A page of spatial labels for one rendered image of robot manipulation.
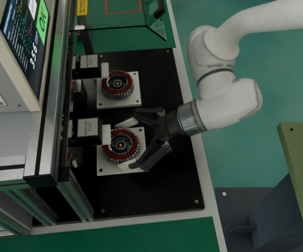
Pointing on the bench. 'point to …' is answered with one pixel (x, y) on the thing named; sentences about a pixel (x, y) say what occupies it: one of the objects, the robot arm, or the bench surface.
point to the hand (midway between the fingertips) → (121, 145)
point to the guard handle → (159, 9)
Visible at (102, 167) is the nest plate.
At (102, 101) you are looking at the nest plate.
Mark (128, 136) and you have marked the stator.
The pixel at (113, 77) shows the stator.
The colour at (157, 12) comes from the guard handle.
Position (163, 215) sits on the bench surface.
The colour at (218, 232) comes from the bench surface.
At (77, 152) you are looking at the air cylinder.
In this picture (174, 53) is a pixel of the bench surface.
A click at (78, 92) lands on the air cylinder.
